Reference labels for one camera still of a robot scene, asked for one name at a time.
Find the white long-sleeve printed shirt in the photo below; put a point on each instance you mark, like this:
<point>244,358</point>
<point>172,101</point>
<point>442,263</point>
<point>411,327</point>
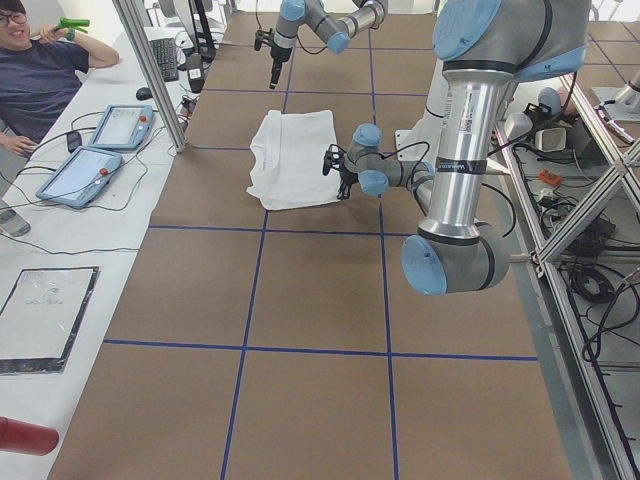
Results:
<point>289,154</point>

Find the aluminium frame post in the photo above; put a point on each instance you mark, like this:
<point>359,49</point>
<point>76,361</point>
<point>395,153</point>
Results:
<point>132,22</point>

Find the lower blue teach pendant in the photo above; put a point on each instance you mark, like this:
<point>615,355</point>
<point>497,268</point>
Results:
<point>81,178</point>

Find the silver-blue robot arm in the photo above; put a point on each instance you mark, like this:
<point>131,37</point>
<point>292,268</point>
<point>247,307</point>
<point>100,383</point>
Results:
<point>486,48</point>
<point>336,34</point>

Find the person in navy shirt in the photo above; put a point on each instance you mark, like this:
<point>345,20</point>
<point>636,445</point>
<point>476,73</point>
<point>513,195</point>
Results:
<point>39,75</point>

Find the black keyboard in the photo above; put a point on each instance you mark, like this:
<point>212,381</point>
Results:
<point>164,52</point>

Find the green hand tool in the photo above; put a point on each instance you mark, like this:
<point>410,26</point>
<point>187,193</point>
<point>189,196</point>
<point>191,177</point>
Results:
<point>72,24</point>

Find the upper blue teach pendant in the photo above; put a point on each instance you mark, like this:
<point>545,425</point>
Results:
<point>122,127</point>

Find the red bottle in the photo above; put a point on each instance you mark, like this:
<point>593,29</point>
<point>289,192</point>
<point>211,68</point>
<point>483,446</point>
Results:
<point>27,438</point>

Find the blue teach pendant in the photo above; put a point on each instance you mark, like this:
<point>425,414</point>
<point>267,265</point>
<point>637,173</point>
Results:
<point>122,127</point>
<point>81,178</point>

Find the black computer mouse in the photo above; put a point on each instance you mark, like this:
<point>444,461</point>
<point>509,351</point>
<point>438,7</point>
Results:
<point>143,93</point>

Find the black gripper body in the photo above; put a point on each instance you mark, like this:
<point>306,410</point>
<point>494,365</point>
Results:
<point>276,56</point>
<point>346,177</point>

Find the orange connector block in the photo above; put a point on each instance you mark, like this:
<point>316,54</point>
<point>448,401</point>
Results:
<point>550,178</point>

